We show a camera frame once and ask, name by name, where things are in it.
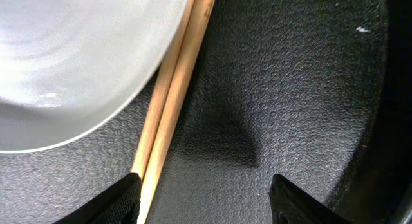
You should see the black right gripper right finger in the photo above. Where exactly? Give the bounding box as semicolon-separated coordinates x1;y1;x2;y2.
269;174;350;224

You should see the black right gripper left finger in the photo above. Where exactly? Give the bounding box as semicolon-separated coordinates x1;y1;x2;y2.
56;173;142;224

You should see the wooden chopstick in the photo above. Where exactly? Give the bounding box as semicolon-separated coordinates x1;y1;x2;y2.
131;0;194;178
137;0;215;224

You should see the pale green plate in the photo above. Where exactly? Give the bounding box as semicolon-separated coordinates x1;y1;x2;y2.
1;0;189;154

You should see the round black tray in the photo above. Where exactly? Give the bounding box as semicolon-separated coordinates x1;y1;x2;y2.
0;0;412;224

